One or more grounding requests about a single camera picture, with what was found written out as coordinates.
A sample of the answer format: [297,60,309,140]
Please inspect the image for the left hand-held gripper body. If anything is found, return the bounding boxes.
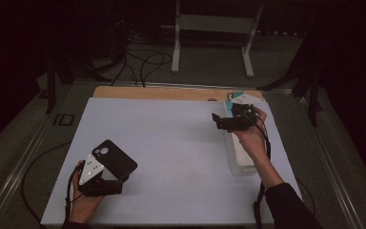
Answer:
[77,154,124,198]

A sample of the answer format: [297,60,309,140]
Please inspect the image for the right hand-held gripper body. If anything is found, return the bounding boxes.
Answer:
[217,93,266,133]

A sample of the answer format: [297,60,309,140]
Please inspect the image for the black phone case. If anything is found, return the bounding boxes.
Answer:
[91,138,138,183]

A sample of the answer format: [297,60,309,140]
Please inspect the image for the blue phone case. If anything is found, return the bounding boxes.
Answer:
[226,91,246,103]

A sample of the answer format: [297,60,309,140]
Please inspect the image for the white plastic bin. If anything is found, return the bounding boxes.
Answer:
[223,99,259,177]

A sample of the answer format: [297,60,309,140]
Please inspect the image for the person's right hand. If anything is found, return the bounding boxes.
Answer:
[233,106,270,163]

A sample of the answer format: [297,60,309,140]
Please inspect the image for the person's left hand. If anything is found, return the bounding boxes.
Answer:
[68,159,105,224]

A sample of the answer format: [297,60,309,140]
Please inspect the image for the white table mat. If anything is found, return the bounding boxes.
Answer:
[40,96,303,227]

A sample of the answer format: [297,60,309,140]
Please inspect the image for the black stand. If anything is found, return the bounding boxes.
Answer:
[256,31,324,127]
[45,47,112,115]

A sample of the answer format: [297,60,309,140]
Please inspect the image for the white metal stand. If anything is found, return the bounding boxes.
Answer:
[160,0,265,79]

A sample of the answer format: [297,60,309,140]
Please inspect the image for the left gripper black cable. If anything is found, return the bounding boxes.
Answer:
[20,141,85,229]

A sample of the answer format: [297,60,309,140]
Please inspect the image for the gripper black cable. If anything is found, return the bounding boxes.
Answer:
[253,118,316,229]
[20,141,85,229]

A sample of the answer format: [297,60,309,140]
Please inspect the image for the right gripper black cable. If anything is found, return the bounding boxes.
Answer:
[253,118,316,229]

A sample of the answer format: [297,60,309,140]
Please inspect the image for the black floor cables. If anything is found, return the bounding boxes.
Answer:
[110,30,174,89]

